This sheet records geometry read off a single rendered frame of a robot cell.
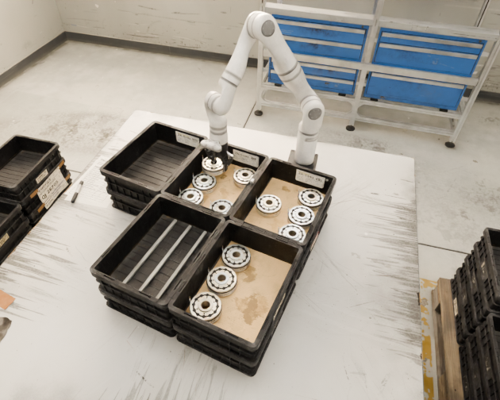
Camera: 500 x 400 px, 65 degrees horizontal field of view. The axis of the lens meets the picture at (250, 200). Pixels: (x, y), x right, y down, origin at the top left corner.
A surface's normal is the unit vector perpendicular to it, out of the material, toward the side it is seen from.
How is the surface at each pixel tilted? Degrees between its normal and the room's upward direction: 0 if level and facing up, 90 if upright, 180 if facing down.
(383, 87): 90
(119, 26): 90
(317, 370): 0
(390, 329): 0
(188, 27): 90
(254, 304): 0
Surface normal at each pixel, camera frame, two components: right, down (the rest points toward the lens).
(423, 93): -0.26, 0.69
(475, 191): 0.02, -0.70
